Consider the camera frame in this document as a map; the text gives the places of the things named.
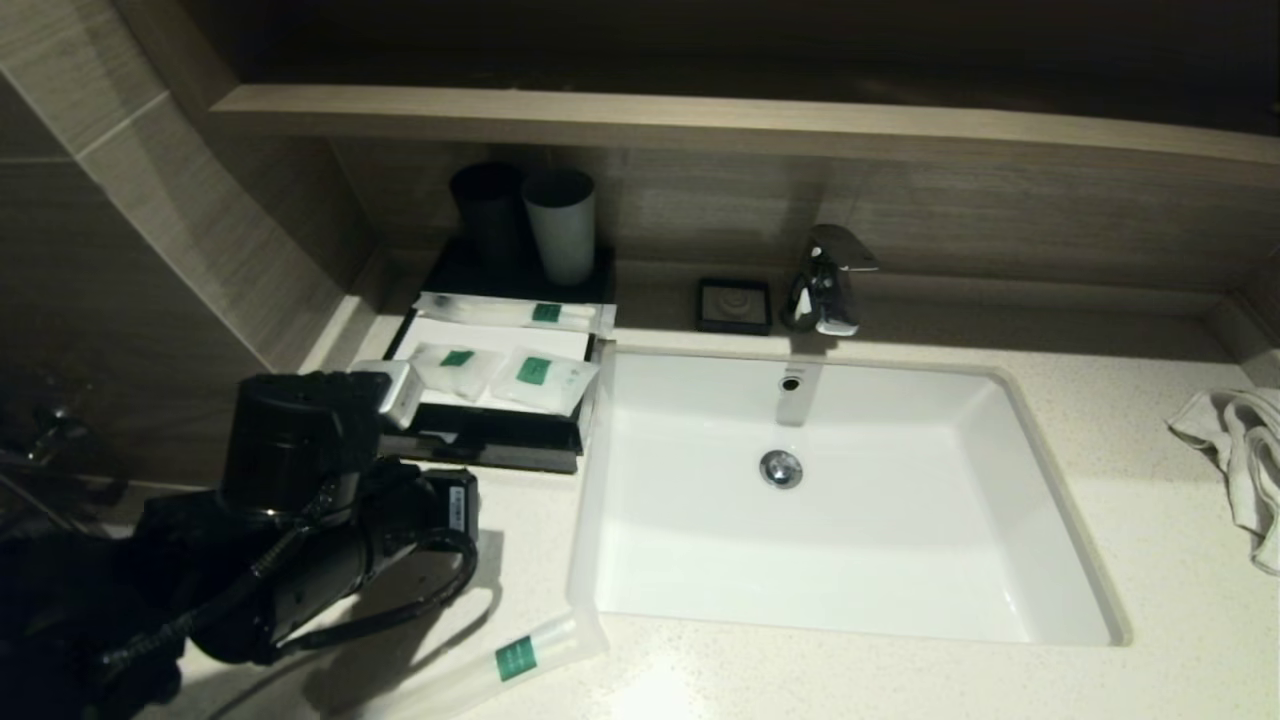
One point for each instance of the chrome sink drain plug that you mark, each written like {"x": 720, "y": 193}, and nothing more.
{"x": 781, "y": 469}

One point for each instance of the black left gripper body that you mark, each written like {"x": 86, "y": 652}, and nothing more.
{"x": 435, "y": 510}

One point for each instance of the wooden wall shelf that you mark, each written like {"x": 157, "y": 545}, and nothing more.
{"x": 700, "y": 120}

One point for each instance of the chrome bathtub tap valve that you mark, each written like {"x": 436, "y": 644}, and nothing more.
{"x": 45, "y": 425}

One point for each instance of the black square soap dish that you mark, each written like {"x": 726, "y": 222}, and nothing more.
{"x": 734, "y": 305}

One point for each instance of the white towel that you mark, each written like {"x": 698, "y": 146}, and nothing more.
{"x": 1250, "y": 450}

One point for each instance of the chrome sink faucet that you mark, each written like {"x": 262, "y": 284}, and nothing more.
{"x": 830, "y": 290}

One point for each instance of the black amenity tray with packets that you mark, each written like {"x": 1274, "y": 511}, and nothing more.
{"x": 500, "y": 445}

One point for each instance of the flat small packet green label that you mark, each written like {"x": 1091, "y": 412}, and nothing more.
{"x": 545, "y": 385}

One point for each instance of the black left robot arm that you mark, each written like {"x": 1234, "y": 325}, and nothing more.
{"x": 280, "y": 450}

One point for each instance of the long clear packet green label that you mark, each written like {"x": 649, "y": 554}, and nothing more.
{"x": 520, "y": 655}
{"x": 500, "y": 310}

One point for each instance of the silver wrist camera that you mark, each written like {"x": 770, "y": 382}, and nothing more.
{"x": 395, "y": 390}

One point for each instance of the white cup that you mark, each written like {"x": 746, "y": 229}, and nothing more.
{"x": 562, "y": 240}

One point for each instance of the dark metal cup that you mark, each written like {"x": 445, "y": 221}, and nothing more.
{"x": 487, "y": 215}

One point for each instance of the crumpled small packet green label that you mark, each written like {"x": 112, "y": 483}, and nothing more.
{"x": 455, "y": 370}

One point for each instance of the white ceramic sink basin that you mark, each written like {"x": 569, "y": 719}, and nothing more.
{"x": 850, "y": 560}

